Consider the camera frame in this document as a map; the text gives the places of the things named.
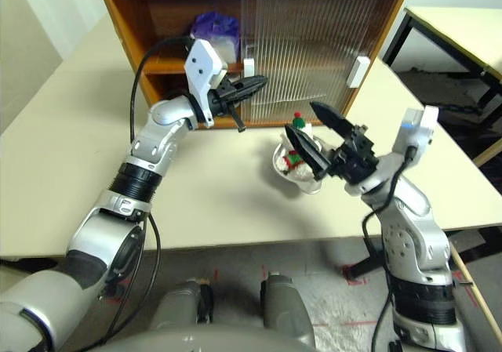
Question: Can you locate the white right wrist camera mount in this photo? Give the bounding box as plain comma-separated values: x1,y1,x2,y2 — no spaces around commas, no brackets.
344,105,440,196

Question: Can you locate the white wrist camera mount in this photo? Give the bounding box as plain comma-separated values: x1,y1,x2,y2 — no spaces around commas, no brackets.
183,38,228,129
344,105,440,196

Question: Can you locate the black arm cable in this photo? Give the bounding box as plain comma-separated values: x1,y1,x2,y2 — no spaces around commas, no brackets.
97,36,195,347
360,146,419,352

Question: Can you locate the grey robot torso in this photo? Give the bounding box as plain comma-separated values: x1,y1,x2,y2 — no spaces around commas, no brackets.
89,322,315,352

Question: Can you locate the grey robot left thigh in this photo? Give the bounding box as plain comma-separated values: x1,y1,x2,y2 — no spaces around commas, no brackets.
151,277,215,329

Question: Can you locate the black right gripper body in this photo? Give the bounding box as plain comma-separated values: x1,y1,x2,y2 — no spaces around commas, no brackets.
325,124,380,185

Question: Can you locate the wooden stick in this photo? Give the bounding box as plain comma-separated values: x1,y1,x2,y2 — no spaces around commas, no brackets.
450,244,502,341

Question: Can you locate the grey robot right thigh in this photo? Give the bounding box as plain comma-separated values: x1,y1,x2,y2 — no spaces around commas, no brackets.
260,272,317,347

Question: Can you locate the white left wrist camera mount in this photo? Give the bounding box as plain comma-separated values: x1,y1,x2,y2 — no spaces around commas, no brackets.
183,38,228,129

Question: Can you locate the grey robot thigh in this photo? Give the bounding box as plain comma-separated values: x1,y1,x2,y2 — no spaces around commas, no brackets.
260,272,317,347
151,277,215,329

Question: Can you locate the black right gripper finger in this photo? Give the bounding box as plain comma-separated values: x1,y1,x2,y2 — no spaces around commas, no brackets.
286,125,331,182
309,101,356,143

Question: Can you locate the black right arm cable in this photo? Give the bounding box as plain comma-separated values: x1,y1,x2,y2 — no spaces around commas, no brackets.
360,146,419,352

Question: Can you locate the wooden cabinet shelf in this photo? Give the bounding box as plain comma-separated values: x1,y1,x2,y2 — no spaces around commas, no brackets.
143,60,246,75

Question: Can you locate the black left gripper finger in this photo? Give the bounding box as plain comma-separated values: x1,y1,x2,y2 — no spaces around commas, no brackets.
235,75,270,93
232,86,264,106

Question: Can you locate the snowman toy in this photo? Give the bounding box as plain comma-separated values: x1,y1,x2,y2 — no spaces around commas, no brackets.
272,111,325,196

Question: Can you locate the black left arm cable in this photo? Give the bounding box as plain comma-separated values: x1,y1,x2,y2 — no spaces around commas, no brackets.
97,36,195,347

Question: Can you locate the purple box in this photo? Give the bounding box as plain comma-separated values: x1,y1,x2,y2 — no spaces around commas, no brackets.
190,11,241,65

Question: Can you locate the beige table with black frame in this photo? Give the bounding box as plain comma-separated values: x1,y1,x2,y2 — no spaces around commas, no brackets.
382,5,502,165

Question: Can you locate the ribbed clear sliding door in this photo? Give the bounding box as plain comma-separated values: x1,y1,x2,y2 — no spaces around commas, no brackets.
254,0,401,128
238,0,393,128

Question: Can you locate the brown wooden cabinet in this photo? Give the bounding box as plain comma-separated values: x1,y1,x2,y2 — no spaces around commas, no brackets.
96,0,415,130

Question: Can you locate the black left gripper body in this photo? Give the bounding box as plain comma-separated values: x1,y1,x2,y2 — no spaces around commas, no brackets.
207,75,247,133

